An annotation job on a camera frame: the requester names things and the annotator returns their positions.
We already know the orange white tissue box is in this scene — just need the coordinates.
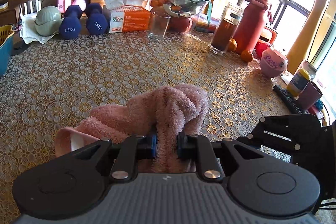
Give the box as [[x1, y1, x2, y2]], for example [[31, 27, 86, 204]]
[[102, 0, 151, 33]]

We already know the pale green ribbed pot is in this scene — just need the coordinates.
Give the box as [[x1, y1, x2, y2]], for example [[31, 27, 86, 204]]
[[34, 6, 63, 36]]

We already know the glass tea bottle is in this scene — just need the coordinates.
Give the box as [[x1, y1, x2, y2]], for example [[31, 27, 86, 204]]
[[209, 3, 243, 56]]

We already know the empty clear drinking glass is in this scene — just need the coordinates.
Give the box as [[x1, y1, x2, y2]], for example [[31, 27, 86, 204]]
[[148, 11, 171, 40]]

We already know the blue dumbbell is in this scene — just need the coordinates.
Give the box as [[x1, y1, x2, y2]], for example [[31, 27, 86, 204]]
[[59, 5, 83, 40], [85, 3, 108, 35]]

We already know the blue dumbbell right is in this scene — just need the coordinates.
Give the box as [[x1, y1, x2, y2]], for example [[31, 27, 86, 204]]
[[85, 3, 108, 35]]

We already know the lace tablecloth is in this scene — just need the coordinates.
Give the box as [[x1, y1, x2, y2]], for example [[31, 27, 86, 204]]
[[1, 32, 289, 223]]

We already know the red insulated water bottle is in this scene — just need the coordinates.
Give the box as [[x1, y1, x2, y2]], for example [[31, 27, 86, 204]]
[[233, 0, 269, 55]]

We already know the pink kettlebell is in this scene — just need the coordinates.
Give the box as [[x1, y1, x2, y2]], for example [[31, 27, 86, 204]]
[[72, 0, 87, 12]]

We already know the pink fluffy towel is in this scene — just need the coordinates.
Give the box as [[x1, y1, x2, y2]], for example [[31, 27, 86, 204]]
[[55, 84, 208, 173]]

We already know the tangerine near tea bottle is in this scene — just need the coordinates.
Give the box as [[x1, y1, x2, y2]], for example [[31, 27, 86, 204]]
[[227, 38, 237, 52]]

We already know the pink plastic cup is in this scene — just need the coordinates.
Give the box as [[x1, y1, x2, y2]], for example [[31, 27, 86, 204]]
[[297, 81, 322, 110]]

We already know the blue dumbbell left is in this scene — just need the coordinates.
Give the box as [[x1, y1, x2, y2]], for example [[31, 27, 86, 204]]
[[59, 5, 83, 40]]

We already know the pink Barbie cup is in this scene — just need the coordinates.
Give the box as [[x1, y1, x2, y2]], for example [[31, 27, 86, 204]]
[[260, 47, 288, 78]]

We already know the blue basin yellow strainer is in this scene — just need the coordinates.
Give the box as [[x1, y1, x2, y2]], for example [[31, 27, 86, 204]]
[[0, 24, 15, 76]]

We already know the tangerine near red bottle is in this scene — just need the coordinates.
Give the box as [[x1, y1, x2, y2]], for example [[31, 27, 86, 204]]
[[240, 50, 253, 63]]

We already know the white cloth under pot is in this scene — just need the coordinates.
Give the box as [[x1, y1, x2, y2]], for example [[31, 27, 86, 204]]
[[19, 12, 59, 44]]

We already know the black remote control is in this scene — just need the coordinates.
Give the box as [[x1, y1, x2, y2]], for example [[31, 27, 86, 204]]
[[273, 85, 306, 114]]

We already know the glass fruit bowl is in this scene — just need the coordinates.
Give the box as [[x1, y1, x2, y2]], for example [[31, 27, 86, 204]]
[[148, 0, 211, 33]]

